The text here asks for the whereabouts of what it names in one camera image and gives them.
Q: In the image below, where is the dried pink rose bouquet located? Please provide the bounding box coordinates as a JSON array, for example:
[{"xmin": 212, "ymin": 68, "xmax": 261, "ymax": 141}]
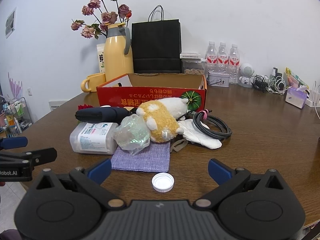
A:
[{"xmin": 71, "ymin": 0, "xmax": 132, "ymax": 39}]

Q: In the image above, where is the yellow thermos jug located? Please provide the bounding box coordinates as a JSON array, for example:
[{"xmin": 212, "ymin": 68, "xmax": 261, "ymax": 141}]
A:
[{"xmin": 104, "ymin": 23, "xmax": 134, "ymax": 81}]

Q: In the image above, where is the yellow white plush toy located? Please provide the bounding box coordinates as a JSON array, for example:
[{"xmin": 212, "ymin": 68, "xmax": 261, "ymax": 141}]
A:
[{"xmin": 136, "ymin": 98, "xmax": 188, "ymax": 143}]

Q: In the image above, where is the colourful snack bag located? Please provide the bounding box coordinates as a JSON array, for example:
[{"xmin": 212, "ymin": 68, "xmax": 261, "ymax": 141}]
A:
[{"xmin": 285, "ymin": 67, "xmax": 309, "ymax": 89}]

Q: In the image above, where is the black paper bag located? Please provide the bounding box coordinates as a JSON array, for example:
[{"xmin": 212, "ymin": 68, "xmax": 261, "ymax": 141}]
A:
[{"xmin": 131, "ymin": 4, "xmax": 182, "ymax": 74}]

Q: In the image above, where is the red cardboard box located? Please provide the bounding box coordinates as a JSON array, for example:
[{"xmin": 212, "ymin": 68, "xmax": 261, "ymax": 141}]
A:
[{"xmin": 97, "ymin": 73, "xmax": 207, "ymax": 112}]

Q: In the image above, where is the white fabric mask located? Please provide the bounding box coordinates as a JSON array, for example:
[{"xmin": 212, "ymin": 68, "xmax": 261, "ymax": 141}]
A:
[{"xmin": 178, "ymin": 119, "xmax": 222, "ymax": 150}]

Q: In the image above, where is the red rose flower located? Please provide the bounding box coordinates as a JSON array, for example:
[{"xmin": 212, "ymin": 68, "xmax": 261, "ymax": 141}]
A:
[{"xmin": 78, "ymin": 104, "xmax": 93, "ymax": 110}]

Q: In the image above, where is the white robot toy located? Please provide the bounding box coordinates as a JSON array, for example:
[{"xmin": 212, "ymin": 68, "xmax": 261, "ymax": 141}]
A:
[{"xmin": 238, "ymin": 63, "xmax": 254, "ymax": 88}]

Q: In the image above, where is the yellow mug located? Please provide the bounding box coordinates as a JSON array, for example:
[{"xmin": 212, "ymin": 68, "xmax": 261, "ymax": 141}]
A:
[{"xmin": 80, "ymin": 73, "xmax": 106, "ymax": 93}]

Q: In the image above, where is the middle water bottle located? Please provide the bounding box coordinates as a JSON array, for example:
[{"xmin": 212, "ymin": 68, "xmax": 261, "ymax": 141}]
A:
[{"xmin": 217, "ymin": 42, "xmax": 229, "ymax": 74}]

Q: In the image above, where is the white flat box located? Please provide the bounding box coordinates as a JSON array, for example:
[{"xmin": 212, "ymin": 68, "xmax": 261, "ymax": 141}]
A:
[{"xmin": 180, "ymin": 53, "xmax": 201, "ymax": 60}]

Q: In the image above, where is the navy blue pouch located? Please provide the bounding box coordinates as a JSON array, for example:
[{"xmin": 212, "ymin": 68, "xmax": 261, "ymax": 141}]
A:
[{"xmin": 75, "ymin": 107, "xmax": 129, "ymax": 124}]

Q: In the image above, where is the clear plastic bag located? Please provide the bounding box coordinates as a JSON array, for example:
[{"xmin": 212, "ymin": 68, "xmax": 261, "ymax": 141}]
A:
[{"xmin": 112, "ymin": 114, "xmax": 151, "ymax": 155}]

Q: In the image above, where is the small white tin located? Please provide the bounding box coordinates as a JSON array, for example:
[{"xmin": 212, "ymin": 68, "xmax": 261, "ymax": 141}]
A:
[{"xmin": 207, "ymin": 70, "xmax": 229, "ymax": 88}]

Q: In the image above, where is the left water bottle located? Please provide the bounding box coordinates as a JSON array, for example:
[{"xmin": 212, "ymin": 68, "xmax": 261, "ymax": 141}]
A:
[{"xmin": 205, "ymin": 41, "xmax": 217, "ymax": 72}]

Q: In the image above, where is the white plastic lid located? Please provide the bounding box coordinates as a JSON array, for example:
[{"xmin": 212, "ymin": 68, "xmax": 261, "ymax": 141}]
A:
[{"xmin": 151, "ymin": 173, "xmax": 175, "ymax": 193}]

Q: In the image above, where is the milk carton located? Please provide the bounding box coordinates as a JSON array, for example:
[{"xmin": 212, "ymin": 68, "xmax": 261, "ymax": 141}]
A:
[{"xmin": 97, "ymin": 43, "xmax": 105, "ymax": 73}]

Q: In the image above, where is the metal rack shelf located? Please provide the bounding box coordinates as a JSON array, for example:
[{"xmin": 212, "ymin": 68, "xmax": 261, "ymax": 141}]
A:
[{"xmin": 1, "ymin": 97, "xmax": 33, "ymax": 138}]

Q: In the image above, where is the right water bottle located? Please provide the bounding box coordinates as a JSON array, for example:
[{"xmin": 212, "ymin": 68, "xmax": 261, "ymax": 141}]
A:
[{"xmin": 229, "ymin": 44, "xmax": 240, "ymax": 84}]

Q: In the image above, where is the black cable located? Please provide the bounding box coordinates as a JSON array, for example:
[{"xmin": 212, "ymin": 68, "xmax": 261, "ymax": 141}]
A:
[{"xmin": 192, "ymin": 109, "xmax": 233, "ymax": 140}]

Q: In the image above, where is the clear nut container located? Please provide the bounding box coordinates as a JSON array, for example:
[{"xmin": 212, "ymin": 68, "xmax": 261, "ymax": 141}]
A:
[{"xmin": 182, "ymin": 59, "xmax": 205, "ymax": 75}]

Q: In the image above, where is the water bottle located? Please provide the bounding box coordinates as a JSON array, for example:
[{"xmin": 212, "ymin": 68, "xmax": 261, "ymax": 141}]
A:
[
  {"xmin": 229, "ymin": 44, "xmax": 240, "ymax": 84},
  {"xmin": 205, "ymin": 41, "xmax": 217, "ymax": 72},
  {"xmin": 217, "ymin": 42, "xmax": 229, "ymax": 74}
]

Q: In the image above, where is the tangled cables pile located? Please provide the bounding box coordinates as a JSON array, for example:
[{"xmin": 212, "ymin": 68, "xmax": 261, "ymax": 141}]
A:
[{"xmin": 250, "ymin": 67, "xmax": 291, "ymax": 95}]

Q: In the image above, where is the purple woven cloth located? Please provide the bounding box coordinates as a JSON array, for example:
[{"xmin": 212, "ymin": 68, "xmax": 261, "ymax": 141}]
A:
[{"xmin": 111, "ymin": 142, "xmax": 170, "ymax": 173}]

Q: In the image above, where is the wall poster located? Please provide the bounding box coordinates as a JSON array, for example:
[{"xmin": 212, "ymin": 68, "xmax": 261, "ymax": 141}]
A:
[{"xmin": 5, "ymin": 8, "xmax": 17, "ymax": 38}]

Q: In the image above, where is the white power strip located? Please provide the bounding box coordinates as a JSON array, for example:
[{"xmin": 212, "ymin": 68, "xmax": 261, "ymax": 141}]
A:
[{"xmin": 305, "ymin": 81, "xmax": 320, "ymax": 108}]

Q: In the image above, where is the purple tissue box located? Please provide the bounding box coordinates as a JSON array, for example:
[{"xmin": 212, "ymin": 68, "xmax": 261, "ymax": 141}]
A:
[{"xmin": 285, "ymin": 85, "xmax": 309, "ymax": 109}]

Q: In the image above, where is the wet wipes pack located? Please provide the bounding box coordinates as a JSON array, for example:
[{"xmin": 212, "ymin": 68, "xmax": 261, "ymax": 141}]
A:
[{"xmin": 69, "ymin": 122, "xmax": 118, "ymax": 155}]

